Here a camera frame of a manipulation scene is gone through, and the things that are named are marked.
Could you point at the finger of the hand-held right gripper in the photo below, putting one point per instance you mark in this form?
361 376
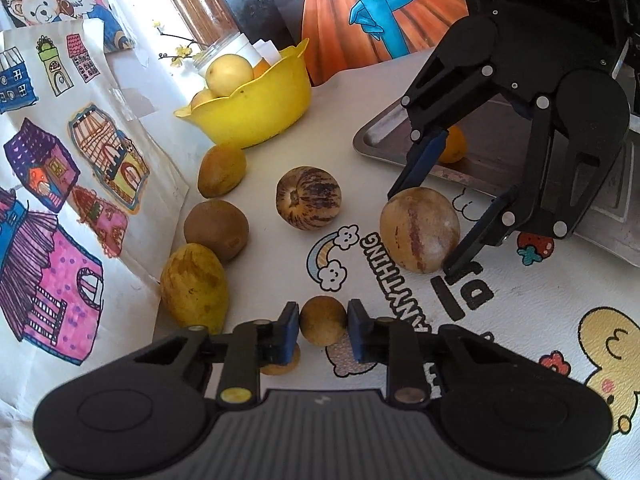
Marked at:
480 237
422 162

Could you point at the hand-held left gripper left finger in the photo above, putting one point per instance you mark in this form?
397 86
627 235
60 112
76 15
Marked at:
289 332

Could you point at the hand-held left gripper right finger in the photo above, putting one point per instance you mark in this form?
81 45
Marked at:
356 332

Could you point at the small round brown fruit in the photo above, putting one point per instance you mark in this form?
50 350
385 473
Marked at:
324 321
280 369

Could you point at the metal tray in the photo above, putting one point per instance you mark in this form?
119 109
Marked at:
390 135

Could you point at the pale striped pepino melon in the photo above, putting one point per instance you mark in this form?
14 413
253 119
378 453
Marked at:
417 230

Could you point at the yellow mango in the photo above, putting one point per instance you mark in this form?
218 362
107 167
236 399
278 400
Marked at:
194 287

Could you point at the golden brown speckled pear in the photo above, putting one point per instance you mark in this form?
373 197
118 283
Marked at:
222 170

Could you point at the small orange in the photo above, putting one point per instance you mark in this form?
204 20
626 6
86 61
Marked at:
454 146

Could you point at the white printed tablecloth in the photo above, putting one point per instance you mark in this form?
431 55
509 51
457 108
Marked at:
280 270

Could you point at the dark striped pepino melon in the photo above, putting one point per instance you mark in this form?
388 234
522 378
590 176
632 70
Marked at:
308 199

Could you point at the orange dress poster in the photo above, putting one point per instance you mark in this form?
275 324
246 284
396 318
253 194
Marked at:
360 15

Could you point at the yellow plastic bowl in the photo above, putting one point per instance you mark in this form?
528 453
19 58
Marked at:
260 112

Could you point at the large yellow round fruit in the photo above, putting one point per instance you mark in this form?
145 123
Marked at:
229 75

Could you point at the small yellow round fruit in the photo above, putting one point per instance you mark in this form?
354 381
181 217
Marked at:
202 97

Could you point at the white jar with orange base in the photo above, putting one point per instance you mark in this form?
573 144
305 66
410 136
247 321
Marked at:
215 50

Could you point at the houses drawing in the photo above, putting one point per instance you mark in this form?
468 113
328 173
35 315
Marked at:
75 200

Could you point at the yellow flower twig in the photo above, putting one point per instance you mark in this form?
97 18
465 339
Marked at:
175 50

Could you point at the teddy bear drawing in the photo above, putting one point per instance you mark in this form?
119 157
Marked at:
55 0

